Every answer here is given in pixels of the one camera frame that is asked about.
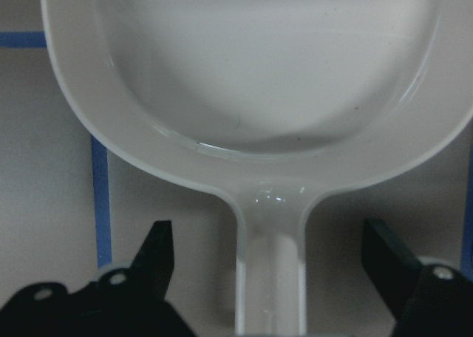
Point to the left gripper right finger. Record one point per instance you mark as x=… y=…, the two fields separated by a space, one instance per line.
x=425 y=299

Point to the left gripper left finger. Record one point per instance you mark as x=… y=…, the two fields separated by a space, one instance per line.
x=121 y=302

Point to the beige plastic dustpan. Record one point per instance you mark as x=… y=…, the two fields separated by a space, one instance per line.
x=270 y=105

